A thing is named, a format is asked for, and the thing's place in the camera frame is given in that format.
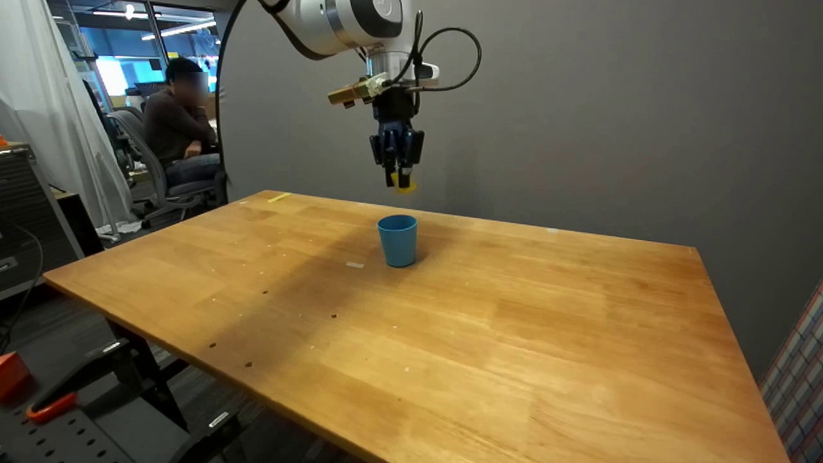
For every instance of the black table leg frame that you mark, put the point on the black table leg frame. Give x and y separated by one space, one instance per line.
140 377

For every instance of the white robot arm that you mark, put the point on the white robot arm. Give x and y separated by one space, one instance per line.
385 33

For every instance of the blue plastic cup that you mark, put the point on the blue plastic cup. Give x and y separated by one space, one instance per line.
401 240

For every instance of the white curtain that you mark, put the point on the white curtain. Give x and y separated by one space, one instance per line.
47 105

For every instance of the grey office chair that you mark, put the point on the grey office chair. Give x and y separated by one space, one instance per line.
169 195

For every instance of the orange clamp handle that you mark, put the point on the orange clamp handle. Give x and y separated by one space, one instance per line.
42 414

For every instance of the black cabinet with fan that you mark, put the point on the black cabinet with fan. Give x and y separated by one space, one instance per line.
34 233

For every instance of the plaid cloth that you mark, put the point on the plaid cloth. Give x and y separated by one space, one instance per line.
794 386

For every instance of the seated person in dark shirt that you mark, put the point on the seated person in dark shirt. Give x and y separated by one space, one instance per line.
180 130

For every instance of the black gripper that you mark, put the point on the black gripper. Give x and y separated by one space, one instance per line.
398 141

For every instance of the orange box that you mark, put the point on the orange box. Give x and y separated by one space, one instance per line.
14 377

